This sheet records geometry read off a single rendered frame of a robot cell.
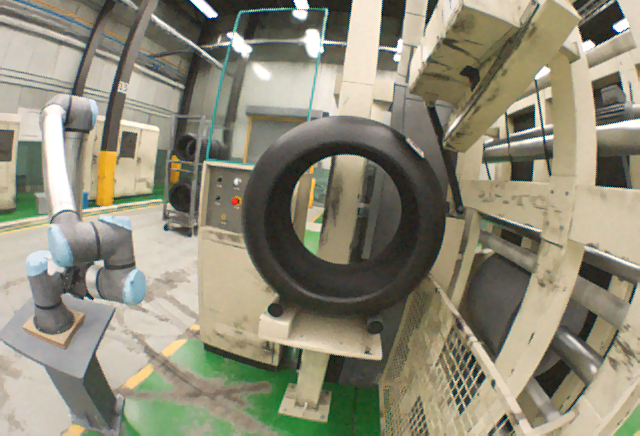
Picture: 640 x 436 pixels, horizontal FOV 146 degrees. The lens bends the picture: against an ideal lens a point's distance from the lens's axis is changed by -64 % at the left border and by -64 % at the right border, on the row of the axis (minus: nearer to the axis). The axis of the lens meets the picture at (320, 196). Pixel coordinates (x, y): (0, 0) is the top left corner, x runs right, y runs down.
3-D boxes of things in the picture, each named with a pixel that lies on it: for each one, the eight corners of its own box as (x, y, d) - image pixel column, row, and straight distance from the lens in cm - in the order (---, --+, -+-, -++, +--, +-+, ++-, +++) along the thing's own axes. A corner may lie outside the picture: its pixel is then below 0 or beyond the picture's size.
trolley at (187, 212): (199, 218, 575) (210, 125, 564) (228, 225, 540) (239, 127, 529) (157, 229, 471) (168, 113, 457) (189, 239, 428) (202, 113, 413)
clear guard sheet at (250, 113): (207, 160, 153) (240, 12, 179) (302, 172, 133) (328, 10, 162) (205, 160, 151) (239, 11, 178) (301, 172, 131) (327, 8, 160)
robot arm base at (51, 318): (31, 326, 124) (23, 304, 120) (44, 305, 138) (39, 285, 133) (64, 335, 115) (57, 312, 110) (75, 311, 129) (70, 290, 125)
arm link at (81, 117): (59, 284, 130) (63, 96, 117) (89, 277, 134) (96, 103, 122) (68, 300, 116) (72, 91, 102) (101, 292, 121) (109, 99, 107)
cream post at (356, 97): (297, 393, 172) (359, -37, 166) (318, 397, 172) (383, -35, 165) (292, 407, 164) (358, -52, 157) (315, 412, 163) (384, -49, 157)
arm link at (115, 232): (98, 216, 62) (105, 273, 64) (137, 213, 67) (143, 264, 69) (86, 215, 71) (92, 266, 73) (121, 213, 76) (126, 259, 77)
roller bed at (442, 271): (404, 273, 123) (418, 208, 117) (434, 276, 127) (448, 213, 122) (412, 291, 105) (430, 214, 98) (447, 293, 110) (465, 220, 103)
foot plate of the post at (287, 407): (288, 384, 177) (289, 380, 174) (331, 392, 176) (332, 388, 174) (278, 412, 160) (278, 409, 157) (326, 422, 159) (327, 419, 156)
